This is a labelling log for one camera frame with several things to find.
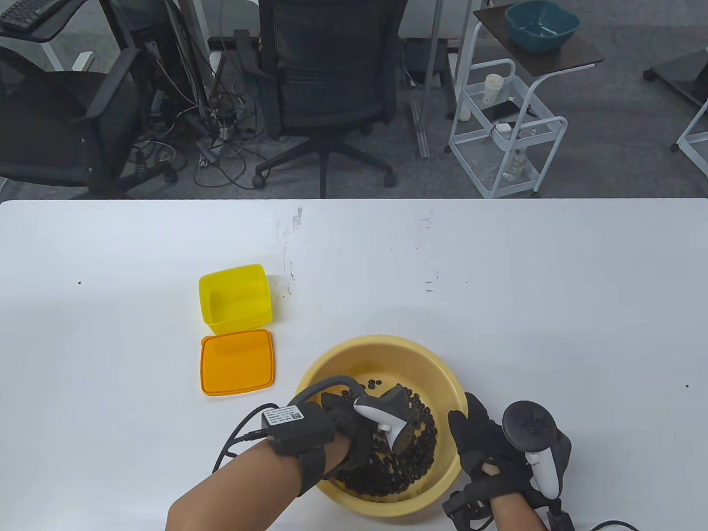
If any person's left hand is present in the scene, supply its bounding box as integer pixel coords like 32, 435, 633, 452
320, 392, 391, 482

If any person's right hand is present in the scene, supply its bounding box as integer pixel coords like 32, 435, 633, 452
442, 393, 534, 526

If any pile of dark coffee beans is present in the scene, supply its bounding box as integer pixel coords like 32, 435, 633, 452
332, 379, 439, 497

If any yellow plastic basin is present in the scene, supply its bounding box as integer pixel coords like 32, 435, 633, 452
296, 335, 470, 518

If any orange plastic lid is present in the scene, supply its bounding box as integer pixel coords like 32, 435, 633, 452
200, 329, 275, 396

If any yellow plastic container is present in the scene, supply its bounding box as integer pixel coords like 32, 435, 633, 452
199, 264, 274, 335

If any person's right forearm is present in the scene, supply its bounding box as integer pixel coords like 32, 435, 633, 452
490, 490, 545, 531

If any person's left forearm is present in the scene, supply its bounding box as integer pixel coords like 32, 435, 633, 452
166, 437, 352, 531

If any grey white hand controller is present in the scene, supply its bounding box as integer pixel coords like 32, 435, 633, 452
502, 401, 572, 498
288, 376, 424, 451

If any teal plastic basin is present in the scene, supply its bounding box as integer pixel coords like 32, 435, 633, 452
504, 0, 581, 54

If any clear plastic bottle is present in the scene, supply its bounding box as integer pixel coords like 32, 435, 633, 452
501, 149, 526, 183

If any white rolling cart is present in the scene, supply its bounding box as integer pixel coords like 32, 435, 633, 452
447, 58, 569, 199

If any black mesh office chair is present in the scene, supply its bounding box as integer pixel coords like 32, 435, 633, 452
232, 0, 410, 199

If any black box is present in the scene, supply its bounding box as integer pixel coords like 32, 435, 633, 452
403, 39, 460, 88

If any white utility cart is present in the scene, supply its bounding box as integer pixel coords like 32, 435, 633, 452
449, 4, 605, 195

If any silver metal stand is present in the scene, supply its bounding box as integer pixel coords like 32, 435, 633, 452
409, 0, 449, 158

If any dark wheeled platform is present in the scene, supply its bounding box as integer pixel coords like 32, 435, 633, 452
643, 49, 708, 106

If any black armrest office chair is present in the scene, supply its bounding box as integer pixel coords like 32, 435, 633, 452
0, 47, 178, 200

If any black computer tower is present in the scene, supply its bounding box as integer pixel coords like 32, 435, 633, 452
102, 0, 211, 111

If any grey keyboard tray desk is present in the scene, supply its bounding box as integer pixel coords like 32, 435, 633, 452
0, 0, 84, 72

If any black keyboard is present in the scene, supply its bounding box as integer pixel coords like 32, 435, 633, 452
0, 0, 53, 31

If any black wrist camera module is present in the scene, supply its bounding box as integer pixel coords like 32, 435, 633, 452
545, 501, 576, 531
261, 403, 339, 497

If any tangle of floor cables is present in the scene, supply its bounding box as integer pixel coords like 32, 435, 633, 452
127, 55, 310, 189

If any white metal frame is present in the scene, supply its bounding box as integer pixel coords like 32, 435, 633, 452
671, 102, 708, 178

